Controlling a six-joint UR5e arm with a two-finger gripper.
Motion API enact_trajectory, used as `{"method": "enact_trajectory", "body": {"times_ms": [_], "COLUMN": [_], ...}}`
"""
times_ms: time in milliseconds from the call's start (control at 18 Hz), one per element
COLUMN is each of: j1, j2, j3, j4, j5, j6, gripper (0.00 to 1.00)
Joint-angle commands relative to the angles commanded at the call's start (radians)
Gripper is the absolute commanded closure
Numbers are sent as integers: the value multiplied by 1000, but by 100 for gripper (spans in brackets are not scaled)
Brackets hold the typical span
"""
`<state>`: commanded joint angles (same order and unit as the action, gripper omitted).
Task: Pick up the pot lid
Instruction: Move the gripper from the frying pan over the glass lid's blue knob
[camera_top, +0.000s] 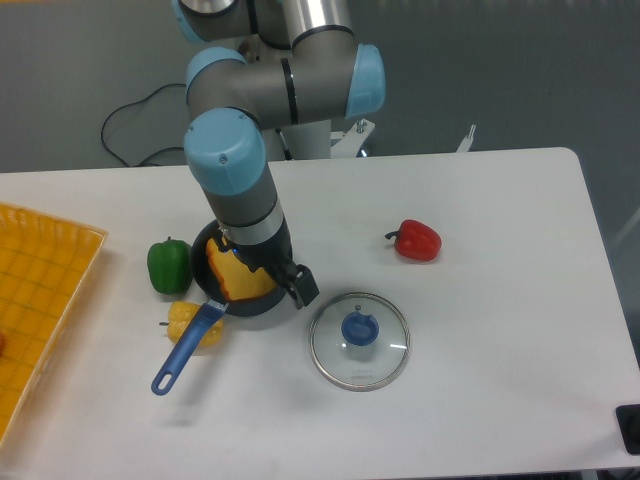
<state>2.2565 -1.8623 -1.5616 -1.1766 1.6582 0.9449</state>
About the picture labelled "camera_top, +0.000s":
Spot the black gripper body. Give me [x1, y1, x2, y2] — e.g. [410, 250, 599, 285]
[221, 219, 296, 290]

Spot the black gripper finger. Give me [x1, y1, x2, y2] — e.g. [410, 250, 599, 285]
[282, 263, 319, 310]

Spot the glass pot lid blue knob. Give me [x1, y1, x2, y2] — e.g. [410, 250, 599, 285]
[308, 292, 411, 392]

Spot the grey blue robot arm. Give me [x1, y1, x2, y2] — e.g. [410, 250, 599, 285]
[172, 1, 386, 308]

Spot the yellow toast slice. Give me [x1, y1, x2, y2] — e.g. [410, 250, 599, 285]
[205, 239, 277, 301]

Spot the green bell pepper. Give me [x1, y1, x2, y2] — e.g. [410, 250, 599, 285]
[147, 237, 193, 295]

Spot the yellow bell pepper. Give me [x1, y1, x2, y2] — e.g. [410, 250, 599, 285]
[166, 301, 224, 348]

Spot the red bell pepper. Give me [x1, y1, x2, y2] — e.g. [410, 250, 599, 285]
[384, 219, 442, 262]

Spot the yellow woven basket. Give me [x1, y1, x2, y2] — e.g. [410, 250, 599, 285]
[1, 203, 108, 438]

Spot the black object table corner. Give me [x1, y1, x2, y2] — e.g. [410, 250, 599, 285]
[615, 404, 640, 455]

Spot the black pan blue handle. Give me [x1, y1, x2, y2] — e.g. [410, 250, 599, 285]
[151, 220, 290, 395]

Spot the black cable on floor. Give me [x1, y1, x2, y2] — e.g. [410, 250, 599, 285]
[100, 82, 189, 168]

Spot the white bracket behind table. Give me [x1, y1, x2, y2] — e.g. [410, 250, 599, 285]
[456, 124, 476, 153]

